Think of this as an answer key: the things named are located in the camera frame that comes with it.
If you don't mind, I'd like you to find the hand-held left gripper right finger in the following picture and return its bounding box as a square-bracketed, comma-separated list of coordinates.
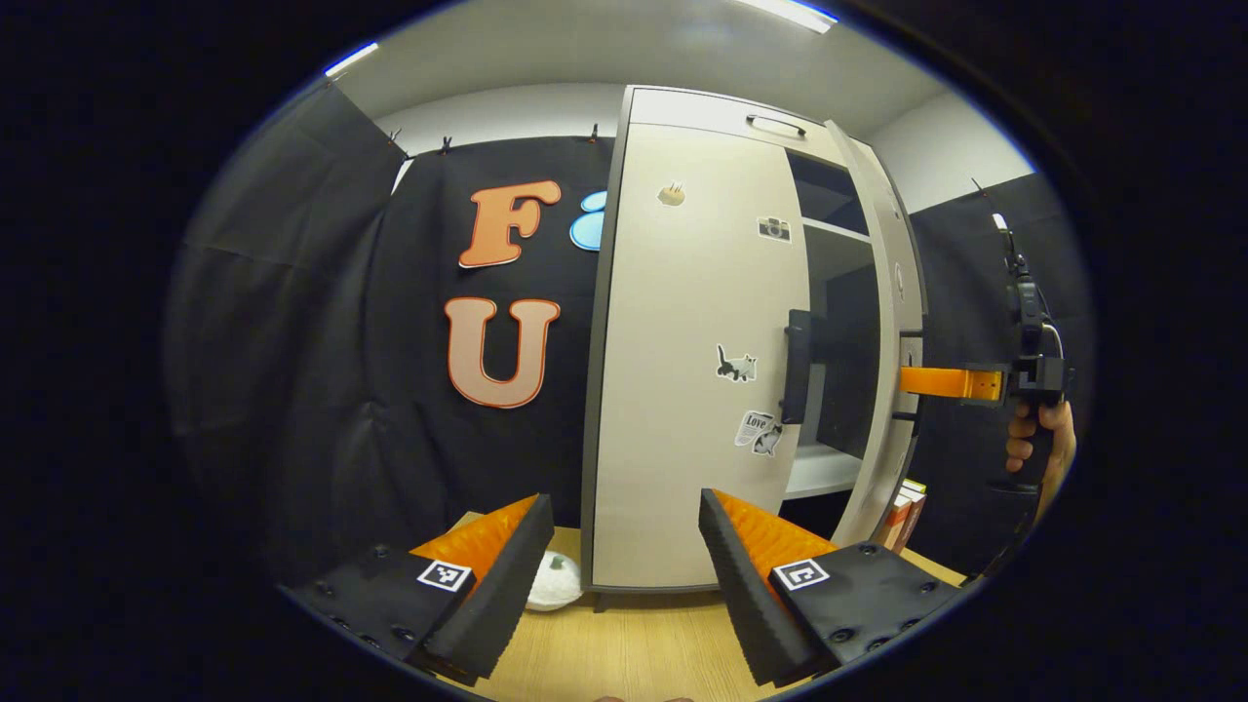
[698, 487, 966, 688]

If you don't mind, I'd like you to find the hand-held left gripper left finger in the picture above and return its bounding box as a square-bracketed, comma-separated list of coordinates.
[283, 493, 555, 685]

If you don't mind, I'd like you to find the beige cabinet door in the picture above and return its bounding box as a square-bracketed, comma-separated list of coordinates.
[590, 125, 813, 589]
[824, 119, 927, 547]

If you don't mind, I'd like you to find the beige double-door shoe cabinet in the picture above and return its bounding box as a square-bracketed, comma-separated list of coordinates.
[580, 85, 929, 594]

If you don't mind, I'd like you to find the beige cabinet drawer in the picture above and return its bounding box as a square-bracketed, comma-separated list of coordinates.
[629, 88, 849, 167]

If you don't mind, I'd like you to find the brown book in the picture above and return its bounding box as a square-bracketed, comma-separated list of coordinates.
[895, 480, 928, 554]

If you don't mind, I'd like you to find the white and orange book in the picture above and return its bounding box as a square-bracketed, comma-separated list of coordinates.
[879, 495, 913, 549]

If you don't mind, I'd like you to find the black backdrop cloth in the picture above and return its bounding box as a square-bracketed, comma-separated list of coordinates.
[166, 83, 1098, 586]

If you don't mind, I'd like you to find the large ceiling light panel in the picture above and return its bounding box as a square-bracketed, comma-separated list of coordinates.
[736, 0, 838, 35]

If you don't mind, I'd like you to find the small ceiling light panel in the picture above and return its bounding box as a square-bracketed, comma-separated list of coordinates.
[325, 41, 381, 77]

